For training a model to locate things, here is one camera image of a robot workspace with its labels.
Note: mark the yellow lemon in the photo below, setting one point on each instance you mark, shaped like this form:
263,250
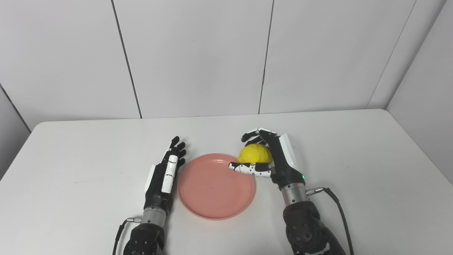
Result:
255,153

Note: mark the pink round plate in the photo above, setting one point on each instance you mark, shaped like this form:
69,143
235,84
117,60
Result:
216,186

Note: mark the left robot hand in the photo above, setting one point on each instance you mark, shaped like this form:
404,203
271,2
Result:
161,184

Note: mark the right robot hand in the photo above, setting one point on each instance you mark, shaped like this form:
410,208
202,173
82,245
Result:
283,159

